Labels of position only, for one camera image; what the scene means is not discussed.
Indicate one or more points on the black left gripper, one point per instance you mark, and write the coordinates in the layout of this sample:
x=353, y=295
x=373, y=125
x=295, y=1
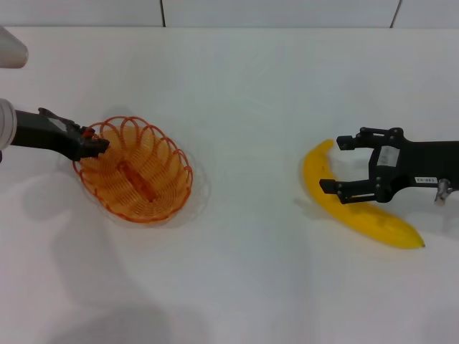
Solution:
x=43, y=134

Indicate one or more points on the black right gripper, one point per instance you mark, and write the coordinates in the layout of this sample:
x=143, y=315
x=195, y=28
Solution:
x=426, y=157

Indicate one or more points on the yellow banana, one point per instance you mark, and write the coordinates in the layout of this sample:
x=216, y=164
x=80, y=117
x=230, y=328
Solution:
x=376, y=218

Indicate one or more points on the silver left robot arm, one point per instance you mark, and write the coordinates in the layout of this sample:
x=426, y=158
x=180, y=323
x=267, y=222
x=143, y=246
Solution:
x=7, y=122

